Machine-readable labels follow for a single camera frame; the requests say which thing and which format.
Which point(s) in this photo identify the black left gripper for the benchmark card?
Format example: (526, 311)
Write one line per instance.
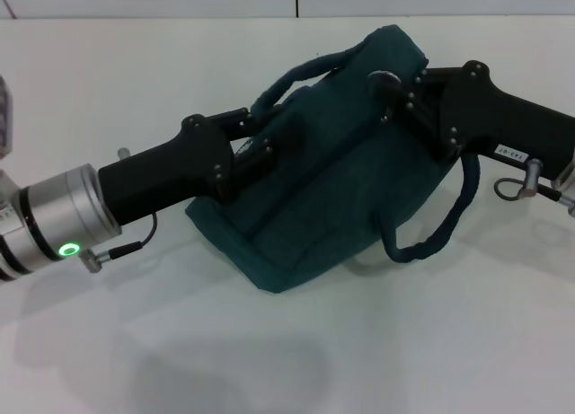
(170, 171)

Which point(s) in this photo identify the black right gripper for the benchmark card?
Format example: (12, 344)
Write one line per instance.
(498, 122)

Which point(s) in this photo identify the dark teal fabric lunch bag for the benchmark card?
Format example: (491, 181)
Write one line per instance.
(323, 198)

